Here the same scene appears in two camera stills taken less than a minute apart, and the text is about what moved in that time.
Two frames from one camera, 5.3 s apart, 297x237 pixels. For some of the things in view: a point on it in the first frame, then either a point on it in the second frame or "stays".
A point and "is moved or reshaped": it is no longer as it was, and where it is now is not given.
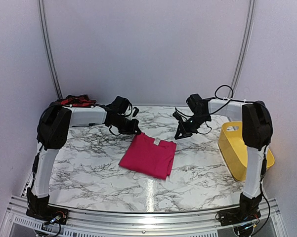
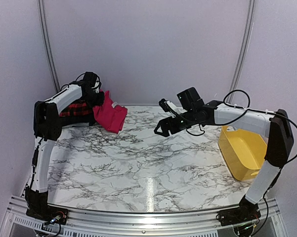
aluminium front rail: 18,222 stays
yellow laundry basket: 234,151 stays
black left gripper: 132,130 → 99,101
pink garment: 144,154 is moved or reshaped
